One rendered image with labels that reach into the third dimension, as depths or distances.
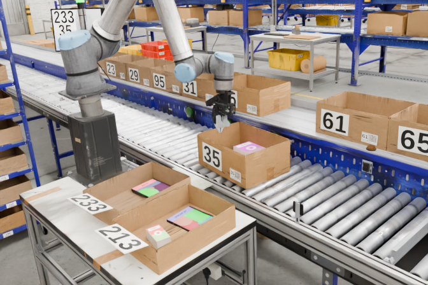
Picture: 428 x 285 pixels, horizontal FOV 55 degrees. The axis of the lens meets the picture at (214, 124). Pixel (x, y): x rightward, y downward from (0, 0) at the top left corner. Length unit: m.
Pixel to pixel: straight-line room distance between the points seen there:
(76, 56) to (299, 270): 1.75
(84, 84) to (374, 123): 1.36
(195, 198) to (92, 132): 0.62
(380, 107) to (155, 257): 1.45
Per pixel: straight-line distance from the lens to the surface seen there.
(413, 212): 1.89
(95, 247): 1.66
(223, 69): 1.86
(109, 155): 2.14
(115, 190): 1.97
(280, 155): 2.02
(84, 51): 2.00
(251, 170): 1.91
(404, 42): 6.59
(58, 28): 3.18
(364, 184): 2.05
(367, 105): 2.38
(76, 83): 2.03
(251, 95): 2.49
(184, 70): 1.77
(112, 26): 2.08
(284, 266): 2.69
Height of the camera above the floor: 1.66
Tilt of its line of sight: 19 degrees down
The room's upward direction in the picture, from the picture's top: 3 degrees counter-clockwise
